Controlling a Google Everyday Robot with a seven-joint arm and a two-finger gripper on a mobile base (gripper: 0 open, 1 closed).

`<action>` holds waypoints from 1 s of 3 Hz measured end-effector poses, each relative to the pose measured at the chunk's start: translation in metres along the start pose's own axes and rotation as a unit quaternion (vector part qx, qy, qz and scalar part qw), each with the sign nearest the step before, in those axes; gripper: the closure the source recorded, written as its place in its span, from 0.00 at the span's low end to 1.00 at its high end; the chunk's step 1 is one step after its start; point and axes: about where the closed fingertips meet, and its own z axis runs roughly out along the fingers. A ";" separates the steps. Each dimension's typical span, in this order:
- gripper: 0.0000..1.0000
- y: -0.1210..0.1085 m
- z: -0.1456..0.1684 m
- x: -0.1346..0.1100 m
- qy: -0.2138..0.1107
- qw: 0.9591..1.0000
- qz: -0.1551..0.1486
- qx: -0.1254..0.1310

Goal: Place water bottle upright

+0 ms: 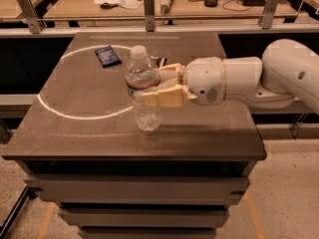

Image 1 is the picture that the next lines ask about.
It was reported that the white power tool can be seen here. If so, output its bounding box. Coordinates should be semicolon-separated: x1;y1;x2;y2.
160;0;173;14

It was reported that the clear plastic water bottle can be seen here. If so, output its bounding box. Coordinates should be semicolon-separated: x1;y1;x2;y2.
125;46;161;132

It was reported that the grey metal post left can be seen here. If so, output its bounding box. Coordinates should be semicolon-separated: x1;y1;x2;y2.
17;0;43;34

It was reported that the grey metal post right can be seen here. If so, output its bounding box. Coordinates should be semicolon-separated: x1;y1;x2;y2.
257;0;288;30

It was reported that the grey metal post middle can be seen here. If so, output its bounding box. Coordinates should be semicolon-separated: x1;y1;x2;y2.
144;0;156;32

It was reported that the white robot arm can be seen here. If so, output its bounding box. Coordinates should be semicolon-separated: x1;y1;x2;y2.
135;39;319;114

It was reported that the dark blue flat packet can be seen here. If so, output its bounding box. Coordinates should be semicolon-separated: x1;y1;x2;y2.
95;46;122;68

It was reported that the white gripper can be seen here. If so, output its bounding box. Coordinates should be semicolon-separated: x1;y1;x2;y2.
134;57;225;108

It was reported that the black cable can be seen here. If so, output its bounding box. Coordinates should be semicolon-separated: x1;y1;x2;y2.
221;0;245;12

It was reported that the black rectangular snack bar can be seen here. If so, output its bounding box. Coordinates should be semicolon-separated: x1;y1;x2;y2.
150;56;166;68

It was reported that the grey stacked table base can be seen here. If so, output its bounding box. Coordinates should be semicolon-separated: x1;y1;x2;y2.
18;158;256;239

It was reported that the grey metal post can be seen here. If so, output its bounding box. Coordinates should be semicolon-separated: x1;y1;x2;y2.
257;0;288;30
17;0;43;34
144;0;156;32

